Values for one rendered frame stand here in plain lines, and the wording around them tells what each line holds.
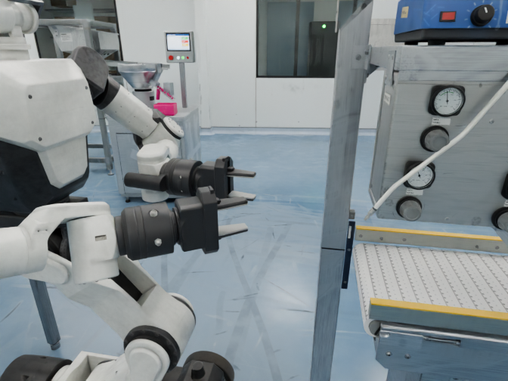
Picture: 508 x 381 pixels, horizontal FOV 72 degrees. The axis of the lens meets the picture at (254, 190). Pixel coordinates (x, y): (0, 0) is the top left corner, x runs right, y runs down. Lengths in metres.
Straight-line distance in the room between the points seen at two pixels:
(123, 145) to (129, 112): 1.98
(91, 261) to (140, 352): 0.39
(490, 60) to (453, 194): 0.17
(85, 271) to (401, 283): 0.58
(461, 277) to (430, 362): 0.20
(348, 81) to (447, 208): 0.37
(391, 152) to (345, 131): 0.32
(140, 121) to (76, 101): 0.26
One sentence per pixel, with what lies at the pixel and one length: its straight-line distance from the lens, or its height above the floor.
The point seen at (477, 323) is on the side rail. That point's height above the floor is 0.83.
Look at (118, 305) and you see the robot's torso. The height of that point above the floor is 0.68.
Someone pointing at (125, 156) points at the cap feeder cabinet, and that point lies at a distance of 3.05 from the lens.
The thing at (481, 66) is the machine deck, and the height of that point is 1.22.
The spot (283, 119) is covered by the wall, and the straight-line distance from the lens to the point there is 5.59.
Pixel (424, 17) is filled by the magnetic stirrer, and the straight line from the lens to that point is 0.54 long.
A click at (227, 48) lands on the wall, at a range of 5.55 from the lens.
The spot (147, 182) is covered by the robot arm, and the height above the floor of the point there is 0.97.
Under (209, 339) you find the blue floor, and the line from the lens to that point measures 1.76.
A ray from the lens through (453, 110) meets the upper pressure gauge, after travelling 0.49.
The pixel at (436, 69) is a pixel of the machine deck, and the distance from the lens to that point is 0.49.
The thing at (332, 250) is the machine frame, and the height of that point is 0.76.
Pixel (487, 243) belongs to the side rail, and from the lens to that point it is 0.96.
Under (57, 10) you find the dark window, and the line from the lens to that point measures 6.40.
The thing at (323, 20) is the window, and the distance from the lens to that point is 5.56.
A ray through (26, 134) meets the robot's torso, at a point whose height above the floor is 1.10.
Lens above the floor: 1.24
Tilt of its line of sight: 22 degrees down
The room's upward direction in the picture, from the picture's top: straight up
